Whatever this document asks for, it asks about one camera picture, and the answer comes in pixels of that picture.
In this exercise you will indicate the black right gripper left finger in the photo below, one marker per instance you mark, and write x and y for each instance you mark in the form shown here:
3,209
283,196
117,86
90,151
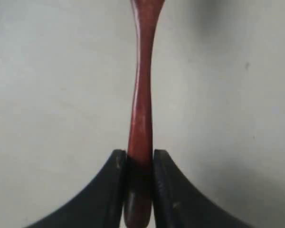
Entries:
98,205

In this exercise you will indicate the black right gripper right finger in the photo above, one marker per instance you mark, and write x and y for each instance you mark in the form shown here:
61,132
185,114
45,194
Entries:
179,204

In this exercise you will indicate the dark red wooden spoon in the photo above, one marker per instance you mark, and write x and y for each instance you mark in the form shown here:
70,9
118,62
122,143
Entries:
138,195

